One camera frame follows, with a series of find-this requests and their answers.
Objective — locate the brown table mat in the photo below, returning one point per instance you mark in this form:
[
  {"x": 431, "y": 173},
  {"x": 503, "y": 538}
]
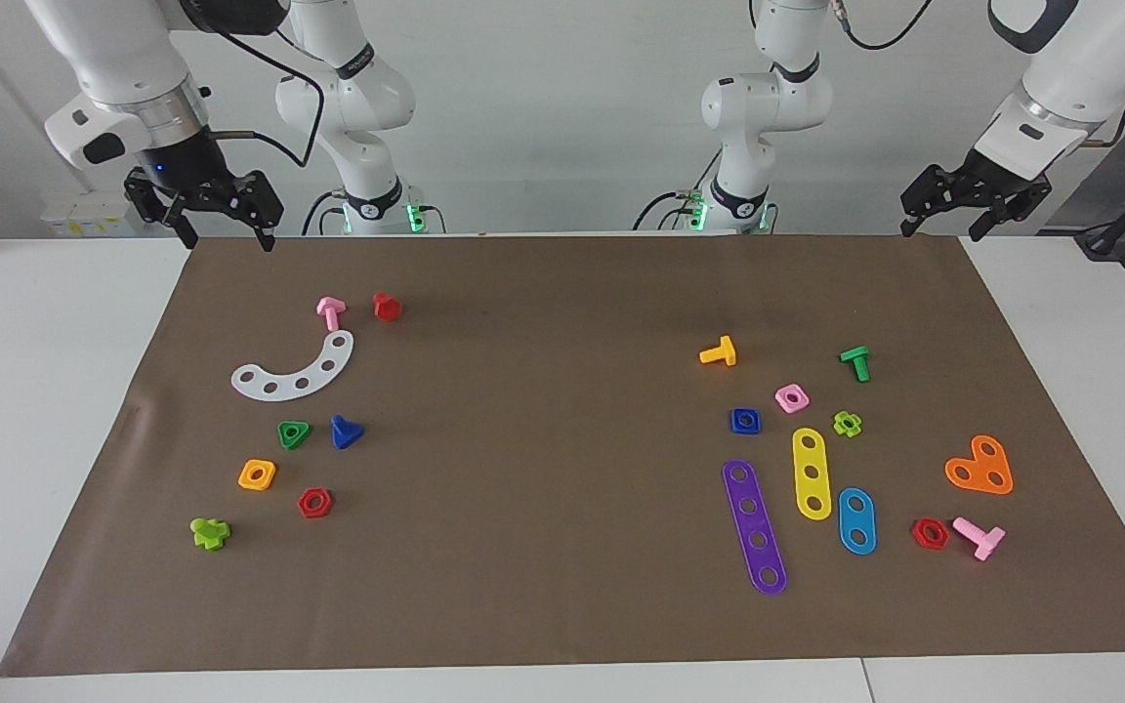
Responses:
[{"x": 562, "y": 547}]

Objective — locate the blue square nut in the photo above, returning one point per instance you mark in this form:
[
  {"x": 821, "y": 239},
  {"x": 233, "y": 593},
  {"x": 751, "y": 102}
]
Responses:
[{"x": 756, "y": 426}]

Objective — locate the pink square nut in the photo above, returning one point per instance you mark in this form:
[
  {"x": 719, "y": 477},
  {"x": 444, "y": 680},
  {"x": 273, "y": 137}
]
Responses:
[{"x": 803, "y": 402}]

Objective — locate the pink plastic screw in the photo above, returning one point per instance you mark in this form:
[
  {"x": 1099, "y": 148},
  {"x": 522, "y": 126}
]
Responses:
[
  {"x": 984, "y": 540},
  {"x": 331, "y": 312}
]

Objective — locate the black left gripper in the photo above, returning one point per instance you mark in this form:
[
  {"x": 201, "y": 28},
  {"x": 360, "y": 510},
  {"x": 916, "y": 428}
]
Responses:
[{"x": 987, "y": 186}]

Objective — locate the orange plastic screw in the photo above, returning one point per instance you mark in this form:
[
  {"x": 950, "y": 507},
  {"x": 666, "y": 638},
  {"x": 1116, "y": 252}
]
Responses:
[{"x": 722, "y": 353}]

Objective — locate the blue triangle-head screw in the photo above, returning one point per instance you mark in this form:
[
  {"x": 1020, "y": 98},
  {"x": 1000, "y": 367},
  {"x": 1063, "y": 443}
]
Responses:
[{"x": 343, "y": 434}]

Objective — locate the lime flower nut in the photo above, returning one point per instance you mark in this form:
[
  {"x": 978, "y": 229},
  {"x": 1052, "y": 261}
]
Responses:
[{"x": 856, "y": 424}]

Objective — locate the orange square nut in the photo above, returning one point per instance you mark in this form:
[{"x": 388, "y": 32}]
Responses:
[{"x": 245, "y": 476}]

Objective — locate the purple four-hole strip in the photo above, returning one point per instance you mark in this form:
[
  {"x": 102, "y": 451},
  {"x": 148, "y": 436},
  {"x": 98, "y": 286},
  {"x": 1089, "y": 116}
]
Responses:
[{"x": 754, "y": 522}]

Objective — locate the green triangle nut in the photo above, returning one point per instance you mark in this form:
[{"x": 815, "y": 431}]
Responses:
[{"x": 303, "y": 428}]

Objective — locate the red hex nut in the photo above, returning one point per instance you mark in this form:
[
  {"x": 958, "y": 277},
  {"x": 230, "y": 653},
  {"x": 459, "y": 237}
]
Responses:
[
  {"x": 943, "y": 535},
  {"x": 326, "y": 504}
]

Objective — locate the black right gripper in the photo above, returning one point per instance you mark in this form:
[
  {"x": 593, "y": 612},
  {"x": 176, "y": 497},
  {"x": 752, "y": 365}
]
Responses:
[{"x": 187, "y": 171}]

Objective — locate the green plastic screw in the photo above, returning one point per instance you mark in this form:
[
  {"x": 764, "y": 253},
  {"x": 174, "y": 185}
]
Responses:
[{"x": 856, "y": 361}]

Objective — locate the yellow three-hole strip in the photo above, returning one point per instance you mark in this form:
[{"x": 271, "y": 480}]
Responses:
[{"x": 812, "y": 456}]

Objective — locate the red plastic screw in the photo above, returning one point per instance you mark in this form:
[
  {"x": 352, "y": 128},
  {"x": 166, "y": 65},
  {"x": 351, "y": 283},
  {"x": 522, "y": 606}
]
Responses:
[{"x": 387, "y": 309}]

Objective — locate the orange heart-shaped plate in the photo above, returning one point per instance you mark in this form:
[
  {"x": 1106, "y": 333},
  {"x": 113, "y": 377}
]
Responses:
[{"x": 978, "y": 467}]

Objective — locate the lime cross-head screw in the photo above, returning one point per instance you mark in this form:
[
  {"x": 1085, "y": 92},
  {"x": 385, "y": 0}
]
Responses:
[{"x": 209, "y": 534}]

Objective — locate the blue two-hole strip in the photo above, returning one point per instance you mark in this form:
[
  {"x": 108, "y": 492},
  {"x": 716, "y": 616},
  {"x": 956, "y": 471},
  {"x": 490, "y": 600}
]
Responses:
[{"x": 856, "y": 521}]

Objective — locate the white curved hole plate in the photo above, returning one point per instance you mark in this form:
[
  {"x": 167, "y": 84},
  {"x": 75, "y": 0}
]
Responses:
[{"x": 314, "y": 376}]

